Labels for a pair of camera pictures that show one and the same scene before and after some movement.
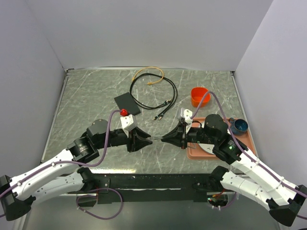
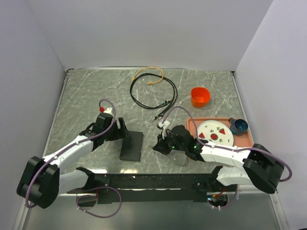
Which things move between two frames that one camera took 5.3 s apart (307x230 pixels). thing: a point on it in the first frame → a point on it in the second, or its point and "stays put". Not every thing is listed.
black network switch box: x=126 y=101 → x=131 y=146
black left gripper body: x=118 y=137 → x=113 y=134
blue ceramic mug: x=239 y=126 stays put
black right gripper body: x=197 y=134 → x=169 y=139
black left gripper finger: x=137 y=131 → x=123 y=131
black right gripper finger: x=175 y=140 → x=162 y=147
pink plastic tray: x=195 y=152 stays put
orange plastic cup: x=197 y=95 stays put
